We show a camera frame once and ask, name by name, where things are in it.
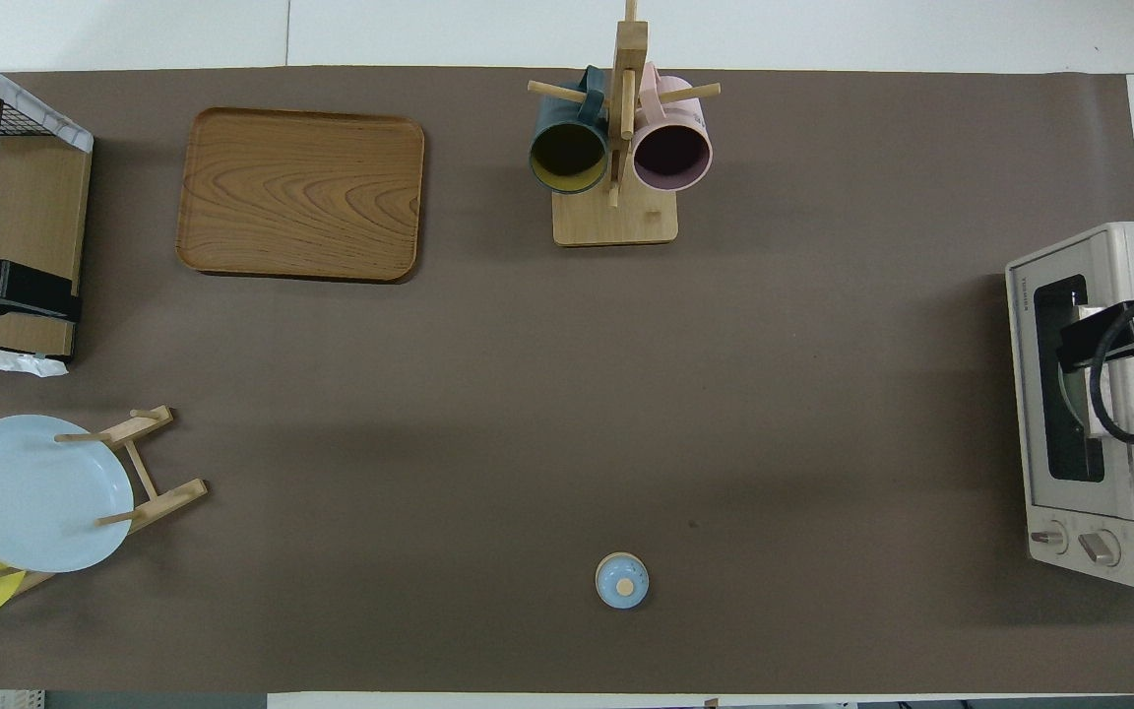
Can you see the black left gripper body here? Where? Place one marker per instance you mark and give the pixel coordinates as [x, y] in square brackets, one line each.
[31, 290]

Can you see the glass oven door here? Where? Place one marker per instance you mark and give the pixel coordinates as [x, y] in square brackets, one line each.
[1023, 414]

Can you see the oven control knob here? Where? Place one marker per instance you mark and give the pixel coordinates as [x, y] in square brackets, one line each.
[1049, 538]
[1100, 547]

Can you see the light blue plate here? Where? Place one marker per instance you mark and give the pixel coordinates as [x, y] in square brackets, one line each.
[35, 502]

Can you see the wooden plate rack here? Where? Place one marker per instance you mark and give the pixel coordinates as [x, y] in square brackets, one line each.
[168, 500]

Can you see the rectangular wooden tray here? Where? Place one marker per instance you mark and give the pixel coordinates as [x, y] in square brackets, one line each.
[301, 197]

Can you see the brown paper table mat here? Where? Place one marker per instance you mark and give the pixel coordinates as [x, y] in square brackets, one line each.
[724, 394]

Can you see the pink mug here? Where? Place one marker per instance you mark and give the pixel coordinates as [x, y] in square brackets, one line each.
[670, 158]

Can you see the dark teal mug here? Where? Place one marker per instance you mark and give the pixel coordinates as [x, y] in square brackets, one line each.
[567, 158]

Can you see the wooden mug tree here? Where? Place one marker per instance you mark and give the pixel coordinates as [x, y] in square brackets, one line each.
[616, 222]

